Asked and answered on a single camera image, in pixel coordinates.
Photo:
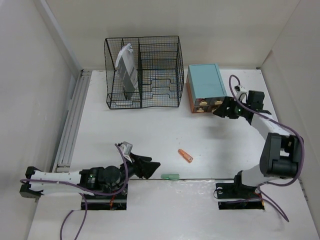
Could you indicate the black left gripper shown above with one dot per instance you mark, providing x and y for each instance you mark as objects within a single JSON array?
[{"x": 141, "y": 165}]

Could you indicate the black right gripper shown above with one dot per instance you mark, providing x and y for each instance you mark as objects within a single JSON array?
[{"x": 228, "y": 101}]

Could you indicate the blue and orange drawer box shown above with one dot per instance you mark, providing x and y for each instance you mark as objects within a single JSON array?
[{"x": 205, "y": 88}]

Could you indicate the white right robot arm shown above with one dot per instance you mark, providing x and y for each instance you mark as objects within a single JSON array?
[{"x": 283, "y": 153}]

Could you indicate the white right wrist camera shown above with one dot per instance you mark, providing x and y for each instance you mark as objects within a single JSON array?
[{"x": 241, "y": 92}]

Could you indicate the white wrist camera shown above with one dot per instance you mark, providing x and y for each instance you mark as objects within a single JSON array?
[
  {"x": 125, "y": 148},
  {"x": 241, "y": 92}
]

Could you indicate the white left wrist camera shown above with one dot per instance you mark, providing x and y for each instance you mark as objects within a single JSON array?
[{"x": 125, "y": 148}]

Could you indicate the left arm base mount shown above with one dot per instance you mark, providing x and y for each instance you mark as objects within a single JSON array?
[{"x": 107, "y": 203}]

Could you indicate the black wire mesh organizer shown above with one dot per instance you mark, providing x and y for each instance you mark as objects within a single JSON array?
[{"x": 160, "y": 72}]

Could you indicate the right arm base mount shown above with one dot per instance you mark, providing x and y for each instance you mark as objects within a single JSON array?
[{"x": 235, "y": 197}]

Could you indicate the aluminium rail frame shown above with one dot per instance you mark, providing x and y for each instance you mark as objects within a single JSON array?
[{"x": 63, "y": 157}]

